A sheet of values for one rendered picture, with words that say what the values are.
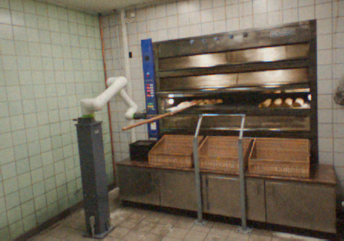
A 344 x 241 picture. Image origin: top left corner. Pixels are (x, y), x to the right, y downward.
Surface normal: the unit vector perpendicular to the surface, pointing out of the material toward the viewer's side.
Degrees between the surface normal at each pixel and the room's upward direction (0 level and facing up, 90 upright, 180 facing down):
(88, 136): 90
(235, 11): 90
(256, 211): 90
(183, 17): 90
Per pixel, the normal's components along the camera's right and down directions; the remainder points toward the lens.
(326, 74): -0.44, 0.12
